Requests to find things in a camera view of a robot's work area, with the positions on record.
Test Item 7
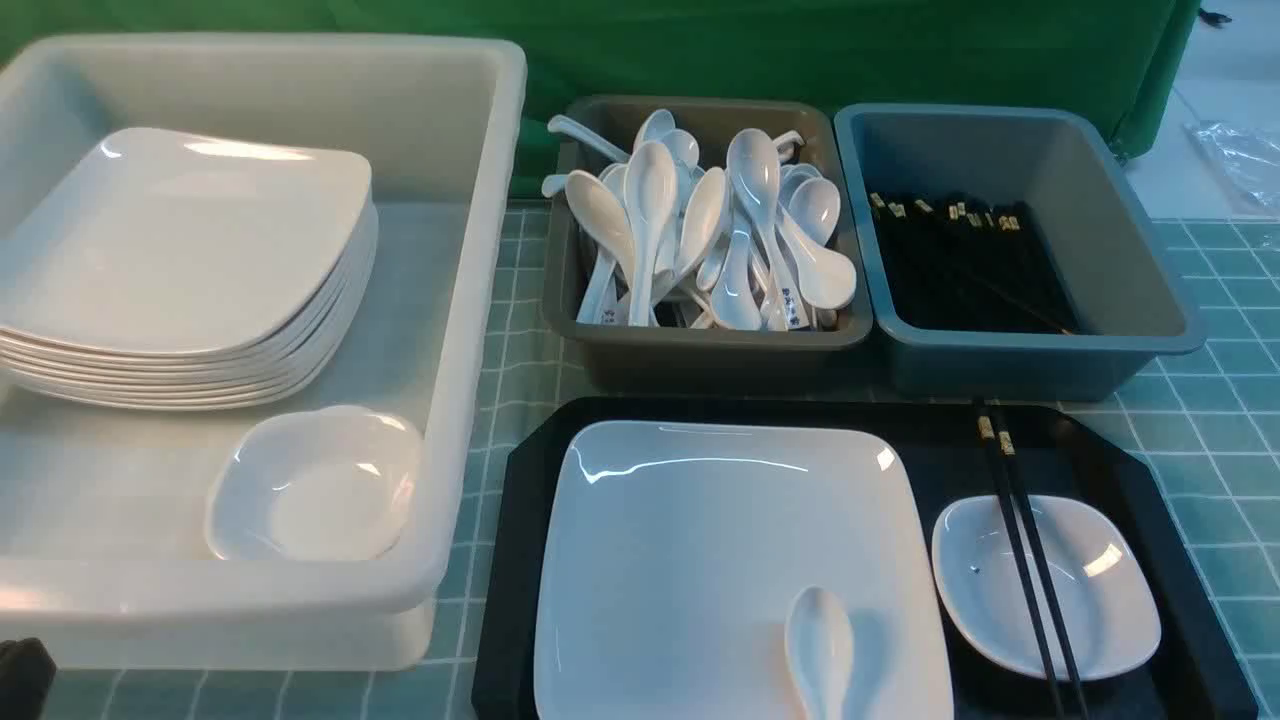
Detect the large white square plate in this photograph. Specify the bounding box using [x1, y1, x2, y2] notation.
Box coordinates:
[532, 420, 956, 719]

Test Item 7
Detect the white ceramic spoon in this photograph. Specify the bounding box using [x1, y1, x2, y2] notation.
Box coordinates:
[783, 585, 855, 719]

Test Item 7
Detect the black chopstick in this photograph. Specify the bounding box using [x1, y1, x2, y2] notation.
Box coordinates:
[972, 397, 1066, 719]
[991, 406, 1091, 719]

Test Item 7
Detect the small white square bowl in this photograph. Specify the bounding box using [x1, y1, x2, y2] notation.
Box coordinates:
[931, 495, 1162, 682]

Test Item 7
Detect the grey plastic spoon bin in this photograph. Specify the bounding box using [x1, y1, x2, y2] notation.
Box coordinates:
[541, 95, 876, 395]

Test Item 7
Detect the white spoon left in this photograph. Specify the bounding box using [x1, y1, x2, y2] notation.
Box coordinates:
[564, 170, 635, 325]

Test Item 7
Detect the white spoon tall centre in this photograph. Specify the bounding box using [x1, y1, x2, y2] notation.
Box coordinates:
[623, 141, 678, 327]

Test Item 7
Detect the white spoon right lower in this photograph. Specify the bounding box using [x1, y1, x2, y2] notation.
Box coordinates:
[777, 202, 858, 311]

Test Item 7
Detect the white spoon centre right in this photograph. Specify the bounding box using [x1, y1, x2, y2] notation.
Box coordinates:
[726, 128, 804, 331]

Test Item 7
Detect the pile of black chopsticks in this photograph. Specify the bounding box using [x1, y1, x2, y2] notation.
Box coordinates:
[867, 192, 1085, 336]

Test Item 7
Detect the small white bowl in bin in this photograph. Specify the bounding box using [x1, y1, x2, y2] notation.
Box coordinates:
[204, 405, 422, 562]

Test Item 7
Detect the blue plastic chopstick bin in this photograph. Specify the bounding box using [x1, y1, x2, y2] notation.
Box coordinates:
[833, 102, 1204, 401]

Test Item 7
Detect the large white plastic bin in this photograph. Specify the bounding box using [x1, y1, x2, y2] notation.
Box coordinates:
[1, 33, 527, 670]

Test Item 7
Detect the stack of white square plates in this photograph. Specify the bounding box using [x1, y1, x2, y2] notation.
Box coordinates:
[3, 127, 379, 410]

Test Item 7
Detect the clear plastic bag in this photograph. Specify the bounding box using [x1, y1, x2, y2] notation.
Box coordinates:
[1185, 122, 1279, 215]

